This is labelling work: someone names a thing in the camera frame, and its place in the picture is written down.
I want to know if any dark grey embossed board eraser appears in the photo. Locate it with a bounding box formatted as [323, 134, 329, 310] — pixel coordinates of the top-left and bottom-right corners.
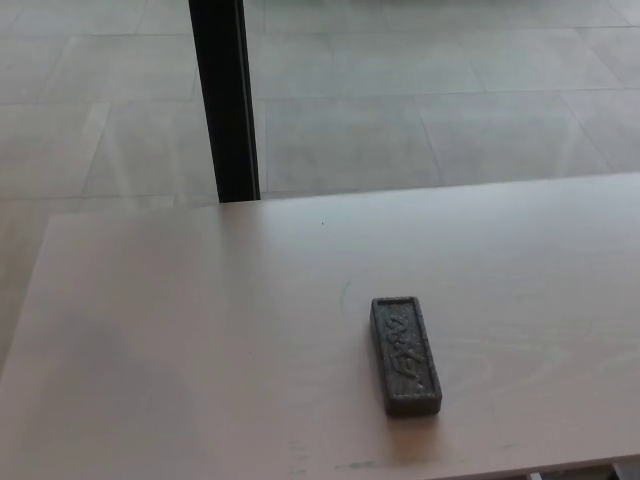
[370, 295, 443, 418]

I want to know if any black vertical window frame post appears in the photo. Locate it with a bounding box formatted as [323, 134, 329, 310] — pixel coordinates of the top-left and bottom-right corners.
[188, 0, 262, 204]

